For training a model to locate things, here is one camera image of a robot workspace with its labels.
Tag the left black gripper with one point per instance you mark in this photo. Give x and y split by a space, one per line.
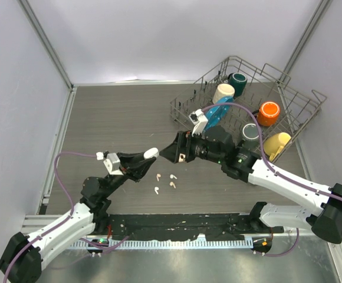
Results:
136 170

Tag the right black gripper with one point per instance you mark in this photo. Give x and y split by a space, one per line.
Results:
183 144

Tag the pink earbud charging case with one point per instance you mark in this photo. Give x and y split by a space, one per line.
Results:
182 157

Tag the white earbud charging case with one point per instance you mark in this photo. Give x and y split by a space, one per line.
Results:
150 153

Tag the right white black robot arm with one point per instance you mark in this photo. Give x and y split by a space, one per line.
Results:
318 208

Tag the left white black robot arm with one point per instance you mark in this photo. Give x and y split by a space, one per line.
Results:
26 256

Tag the pink earbud lower right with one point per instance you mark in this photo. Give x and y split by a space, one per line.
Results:
172 184

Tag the blue polka dot plate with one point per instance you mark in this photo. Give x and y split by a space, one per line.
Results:
217 113

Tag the cream mug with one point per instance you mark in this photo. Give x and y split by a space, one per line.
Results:
223 90

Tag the grey green mug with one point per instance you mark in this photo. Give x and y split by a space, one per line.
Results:
249 136

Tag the dark teal mug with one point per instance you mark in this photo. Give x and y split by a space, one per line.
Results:
238 81

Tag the orange mug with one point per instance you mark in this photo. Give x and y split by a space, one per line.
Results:
267 114

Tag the yellow mug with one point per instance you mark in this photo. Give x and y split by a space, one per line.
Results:
274 145

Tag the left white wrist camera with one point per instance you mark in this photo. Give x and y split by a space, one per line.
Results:
111 162

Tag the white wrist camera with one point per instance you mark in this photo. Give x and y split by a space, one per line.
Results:
111 162
199 121

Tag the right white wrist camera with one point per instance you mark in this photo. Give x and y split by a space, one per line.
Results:
199 121

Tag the grey wire dish rack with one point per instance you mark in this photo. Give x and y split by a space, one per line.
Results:
266 83

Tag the black mounting base plate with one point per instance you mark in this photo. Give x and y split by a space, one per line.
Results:
182 227

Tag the white slotted cable duct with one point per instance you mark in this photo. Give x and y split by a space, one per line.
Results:
199 243

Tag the aluminium frame rail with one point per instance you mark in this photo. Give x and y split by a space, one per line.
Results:
42 223

